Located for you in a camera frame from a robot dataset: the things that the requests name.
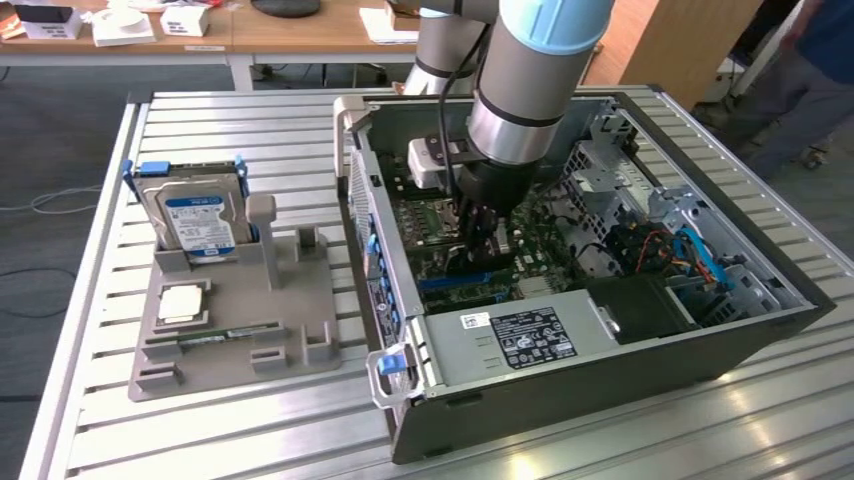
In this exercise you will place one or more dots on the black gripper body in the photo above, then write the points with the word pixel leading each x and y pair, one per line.
pixel 496 187

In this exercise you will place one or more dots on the graphics card with black fan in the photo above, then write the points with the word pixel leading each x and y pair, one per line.
pixel 456 262

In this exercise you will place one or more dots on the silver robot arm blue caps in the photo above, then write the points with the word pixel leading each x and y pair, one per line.
pixel 527 75

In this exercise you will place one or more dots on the green motherboard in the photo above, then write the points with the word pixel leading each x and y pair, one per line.
pixel 550 237

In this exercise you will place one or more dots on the small silver chipset heatsink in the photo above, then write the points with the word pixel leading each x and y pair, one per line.
pixel 536 287

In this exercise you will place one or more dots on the blue expansion slot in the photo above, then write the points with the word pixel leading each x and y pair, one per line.
pixel 440 284

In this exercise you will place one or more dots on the grey power supply with label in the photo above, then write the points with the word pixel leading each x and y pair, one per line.
pixel 460 345

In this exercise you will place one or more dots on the blue case latch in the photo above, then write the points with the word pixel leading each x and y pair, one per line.
pixel 390 364

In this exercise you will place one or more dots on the black open PC case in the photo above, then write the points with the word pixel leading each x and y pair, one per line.
pixel 601 400

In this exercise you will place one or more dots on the stack of white papers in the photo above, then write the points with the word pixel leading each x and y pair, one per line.
pixel 387 27

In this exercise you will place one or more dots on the brown wooden panel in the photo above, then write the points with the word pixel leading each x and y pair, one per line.
pixel 667 50

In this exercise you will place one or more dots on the brown cardboard box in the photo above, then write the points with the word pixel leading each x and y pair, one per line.
pixel 403 7

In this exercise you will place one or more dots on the silver metal disk bay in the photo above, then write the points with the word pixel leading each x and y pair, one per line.
pixel 754 295

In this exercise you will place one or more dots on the grey plastic parts rack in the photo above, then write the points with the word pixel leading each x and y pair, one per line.
pixel 234 310

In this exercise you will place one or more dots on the wooden desk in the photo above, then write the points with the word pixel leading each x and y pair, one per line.
pixel 307 35
pixel 133 52

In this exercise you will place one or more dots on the hard disk in blue caddy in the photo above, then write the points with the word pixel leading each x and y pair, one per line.
pixel 194 220

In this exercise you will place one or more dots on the silver CPU chip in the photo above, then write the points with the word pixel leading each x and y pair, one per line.
pixel 180 302

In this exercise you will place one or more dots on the dark round object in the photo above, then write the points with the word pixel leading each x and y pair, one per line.
pixel 287 7

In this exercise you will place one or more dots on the standing person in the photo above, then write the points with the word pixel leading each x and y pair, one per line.
pixel 821 75

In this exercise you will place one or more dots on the white box with label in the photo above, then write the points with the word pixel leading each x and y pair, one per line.
pixel 186 22

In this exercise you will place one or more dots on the white round device on box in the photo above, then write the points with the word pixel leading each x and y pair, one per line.
pixel 123 27

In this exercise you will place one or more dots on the white box with black top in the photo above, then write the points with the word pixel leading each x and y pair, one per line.
pixel 49 25

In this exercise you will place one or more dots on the red book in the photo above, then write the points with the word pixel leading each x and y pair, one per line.
pixel 9 27

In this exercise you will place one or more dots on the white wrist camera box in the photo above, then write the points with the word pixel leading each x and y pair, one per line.
pixel 427 165

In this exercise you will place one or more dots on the white metal table frame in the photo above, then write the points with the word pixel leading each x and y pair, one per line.
pixel 750 75

